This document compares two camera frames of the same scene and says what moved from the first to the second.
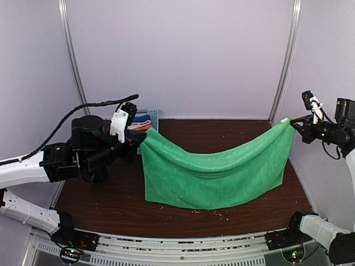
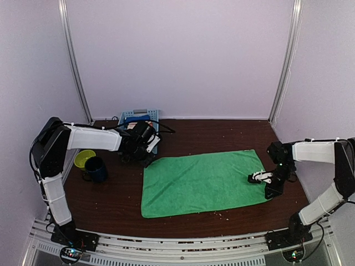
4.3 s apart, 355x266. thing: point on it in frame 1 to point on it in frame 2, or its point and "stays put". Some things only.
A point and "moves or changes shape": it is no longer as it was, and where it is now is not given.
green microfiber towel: x=176 y=176 moves or changes shape
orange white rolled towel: x=141 y=126 stays put
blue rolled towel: x=141 y=118 stays put
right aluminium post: x=287 y=61 stays put
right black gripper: x=306 y=130 to x=277 y=191
